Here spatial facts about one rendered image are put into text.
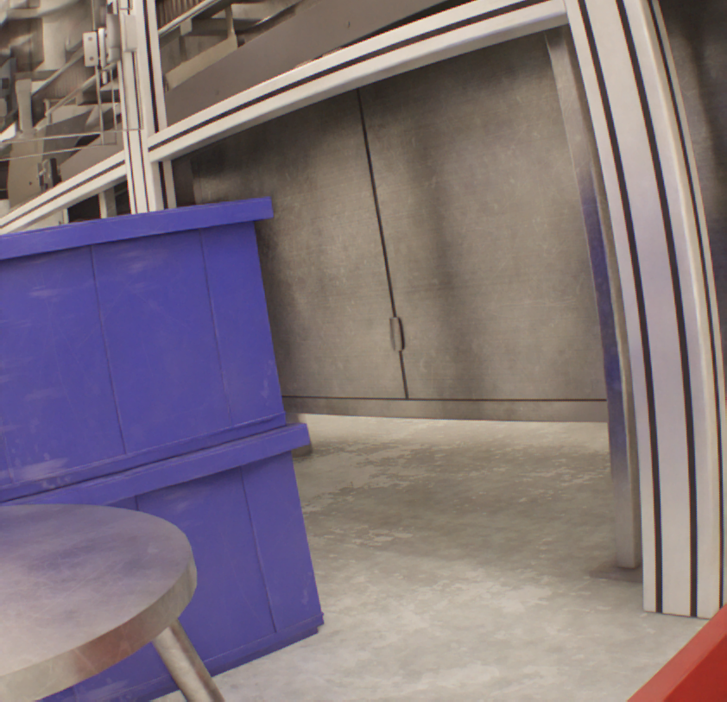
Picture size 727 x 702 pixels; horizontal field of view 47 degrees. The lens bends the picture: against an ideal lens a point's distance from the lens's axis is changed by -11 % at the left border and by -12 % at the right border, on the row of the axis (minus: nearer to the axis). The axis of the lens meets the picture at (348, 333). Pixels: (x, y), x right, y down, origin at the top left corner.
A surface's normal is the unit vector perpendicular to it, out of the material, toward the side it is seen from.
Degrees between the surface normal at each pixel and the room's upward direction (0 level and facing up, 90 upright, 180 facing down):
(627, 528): 90
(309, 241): 90
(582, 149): 90
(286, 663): 0
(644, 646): 0
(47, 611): 0
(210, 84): 90
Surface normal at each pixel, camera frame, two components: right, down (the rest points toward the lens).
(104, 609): -0.15, -0.98
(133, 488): 0.66, -0.04
